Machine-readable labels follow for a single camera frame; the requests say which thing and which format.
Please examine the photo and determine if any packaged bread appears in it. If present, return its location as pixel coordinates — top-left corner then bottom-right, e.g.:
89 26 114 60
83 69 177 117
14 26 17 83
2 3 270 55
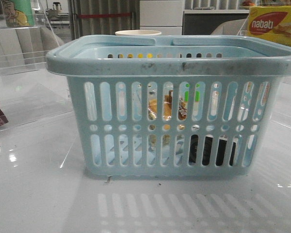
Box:
146 89 189 149

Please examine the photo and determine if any black tissue pack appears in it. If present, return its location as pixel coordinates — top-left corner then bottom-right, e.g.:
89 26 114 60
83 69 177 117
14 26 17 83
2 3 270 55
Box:
189 134 237 166

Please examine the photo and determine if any light blue plastic basket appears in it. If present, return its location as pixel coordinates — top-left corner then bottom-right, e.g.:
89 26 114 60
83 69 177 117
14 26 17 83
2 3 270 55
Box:
46 35 291 177

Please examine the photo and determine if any yellow popcorn paper cup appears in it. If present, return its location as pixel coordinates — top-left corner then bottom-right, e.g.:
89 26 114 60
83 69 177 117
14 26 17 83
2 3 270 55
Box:
115 30 162 36

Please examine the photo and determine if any white drawer cabinet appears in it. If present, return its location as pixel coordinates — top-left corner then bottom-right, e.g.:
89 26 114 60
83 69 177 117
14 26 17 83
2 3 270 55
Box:
139 0 185 35

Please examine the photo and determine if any clear acrylic display shelf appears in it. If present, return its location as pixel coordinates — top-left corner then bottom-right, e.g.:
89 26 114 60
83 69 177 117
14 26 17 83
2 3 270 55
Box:
0 13 72 130

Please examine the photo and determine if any yellow nabati wafer box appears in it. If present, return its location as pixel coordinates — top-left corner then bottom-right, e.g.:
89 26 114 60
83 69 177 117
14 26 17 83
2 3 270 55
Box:
246 6 291 35

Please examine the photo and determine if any green cartoon printed canister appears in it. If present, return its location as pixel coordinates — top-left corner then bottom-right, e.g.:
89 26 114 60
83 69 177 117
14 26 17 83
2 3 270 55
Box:
1 0 35 27

